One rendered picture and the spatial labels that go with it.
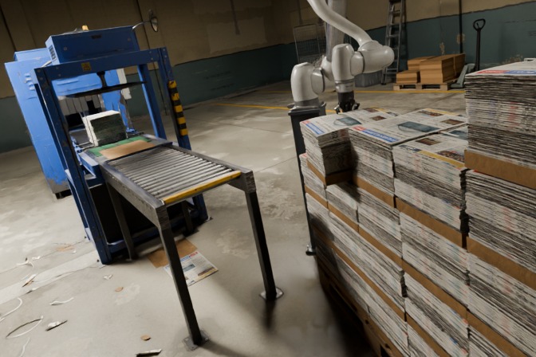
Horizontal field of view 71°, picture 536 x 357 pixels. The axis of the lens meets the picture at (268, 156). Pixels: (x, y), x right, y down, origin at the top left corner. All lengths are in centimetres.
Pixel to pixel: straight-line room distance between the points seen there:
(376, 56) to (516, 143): 102
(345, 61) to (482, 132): 92
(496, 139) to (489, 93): 10
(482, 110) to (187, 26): 1084
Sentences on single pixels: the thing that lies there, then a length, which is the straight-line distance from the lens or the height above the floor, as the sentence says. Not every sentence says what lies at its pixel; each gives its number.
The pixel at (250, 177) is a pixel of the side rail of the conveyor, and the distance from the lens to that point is 203.
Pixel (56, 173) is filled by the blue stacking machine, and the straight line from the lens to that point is 545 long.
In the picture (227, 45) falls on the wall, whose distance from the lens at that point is 1201.
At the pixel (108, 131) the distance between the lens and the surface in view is 385.
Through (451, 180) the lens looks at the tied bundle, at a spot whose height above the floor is 102.
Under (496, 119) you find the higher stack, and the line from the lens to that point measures 94.
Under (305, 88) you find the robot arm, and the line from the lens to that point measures 233.
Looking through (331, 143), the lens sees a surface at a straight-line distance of 152.
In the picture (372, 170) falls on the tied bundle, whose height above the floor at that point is 93.
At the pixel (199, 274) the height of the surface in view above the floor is 1.
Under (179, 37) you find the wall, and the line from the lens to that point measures 1139.
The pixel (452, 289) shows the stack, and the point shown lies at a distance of 126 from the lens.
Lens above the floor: 143
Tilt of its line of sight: 17 degrees down
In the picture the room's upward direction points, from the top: 11 degrees counter-clockwise
